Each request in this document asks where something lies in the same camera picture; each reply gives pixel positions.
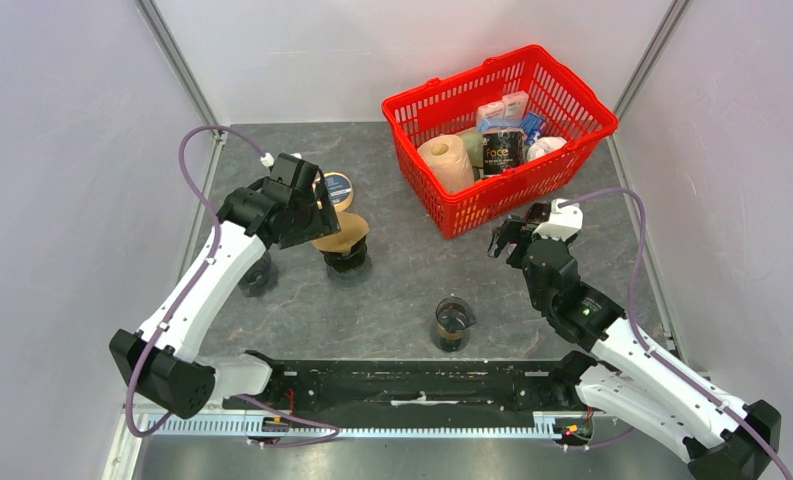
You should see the brown paper coffee filter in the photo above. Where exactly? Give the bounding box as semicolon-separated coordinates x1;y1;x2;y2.
311;211;369;254

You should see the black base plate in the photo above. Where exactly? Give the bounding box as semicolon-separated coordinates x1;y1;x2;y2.
256;351;596;429

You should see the black face tissue pack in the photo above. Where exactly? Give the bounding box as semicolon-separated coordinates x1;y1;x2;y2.
482;128;525;177

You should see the white box in basket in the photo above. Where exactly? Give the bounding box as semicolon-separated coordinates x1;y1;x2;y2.
501;90;529;122
476;100;505;131

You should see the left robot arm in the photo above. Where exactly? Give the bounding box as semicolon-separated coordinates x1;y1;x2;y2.
109;154;340;419

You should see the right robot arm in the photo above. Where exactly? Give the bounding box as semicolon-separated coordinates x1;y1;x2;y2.
488;200;781;479

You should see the glass jar with brown band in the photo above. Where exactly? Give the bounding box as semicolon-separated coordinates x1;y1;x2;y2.
430;296;477;353

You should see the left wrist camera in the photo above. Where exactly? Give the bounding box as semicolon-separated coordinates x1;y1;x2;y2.
259;152;303;170

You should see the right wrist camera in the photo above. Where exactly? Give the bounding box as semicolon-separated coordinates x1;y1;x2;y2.
533;199;584;242

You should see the dark green glass dripper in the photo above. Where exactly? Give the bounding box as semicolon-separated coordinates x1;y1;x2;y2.
322;242;372;276

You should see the blue packet in basket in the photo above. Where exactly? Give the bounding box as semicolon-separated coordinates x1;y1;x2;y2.
519;112;548;145

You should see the red plastic basket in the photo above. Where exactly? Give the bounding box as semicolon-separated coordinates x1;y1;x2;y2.
381;45;619;239

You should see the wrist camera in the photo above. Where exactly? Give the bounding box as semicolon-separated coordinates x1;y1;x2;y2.
533;199;584;242
259;152;303;170

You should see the beige paper towel roll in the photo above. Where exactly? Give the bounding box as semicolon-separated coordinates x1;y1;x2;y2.
418;135;475;194

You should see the white plastic bag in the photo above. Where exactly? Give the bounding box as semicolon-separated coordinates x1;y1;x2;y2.
526;136;567;162

